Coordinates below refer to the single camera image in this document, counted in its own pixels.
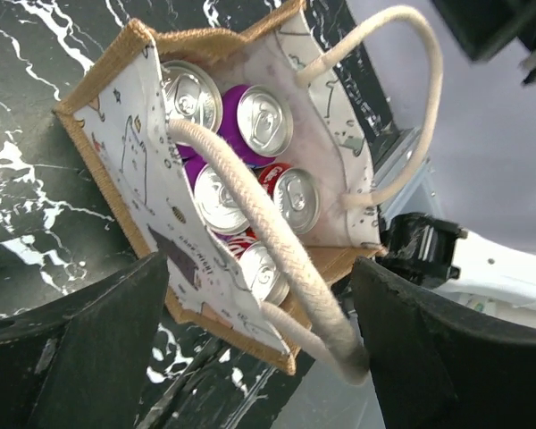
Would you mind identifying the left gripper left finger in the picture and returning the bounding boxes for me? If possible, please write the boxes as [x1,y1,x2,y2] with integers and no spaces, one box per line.
[0,253,169,428]

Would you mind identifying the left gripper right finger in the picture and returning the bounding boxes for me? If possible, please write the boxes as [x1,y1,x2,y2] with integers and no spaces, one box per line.
[351,257,536,428]

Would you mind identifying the red cola can front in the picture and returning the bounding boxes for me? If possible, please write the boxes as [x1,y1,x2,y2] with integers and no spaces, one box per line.
[227,233,289,306]

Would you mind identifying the red cola can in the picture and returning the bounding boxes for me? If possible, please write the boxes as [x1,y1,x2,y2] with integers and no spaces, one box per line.
[227,233,289,306]
[256,163,321,235]

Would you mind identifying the canvas tote bag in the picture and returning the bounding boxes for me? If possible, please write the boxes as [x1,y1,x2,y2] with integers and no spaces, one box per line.
[53,0,444,386]

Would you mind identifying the purple soda can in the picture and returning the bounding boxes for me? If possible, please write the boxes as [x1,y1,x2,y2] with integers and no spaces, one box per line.
[184,156,250,236]
[218,84,294,168]
[161,60,223,133]

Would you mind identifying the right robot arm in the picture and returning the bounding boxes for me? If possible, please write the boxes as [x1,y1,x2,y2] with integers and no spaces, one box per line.
[378,213,536,329]

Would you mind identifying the purple soda can back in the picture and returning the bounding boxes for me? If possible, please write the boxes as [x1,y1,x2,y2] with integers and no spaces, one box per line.
[218,84,294,168]

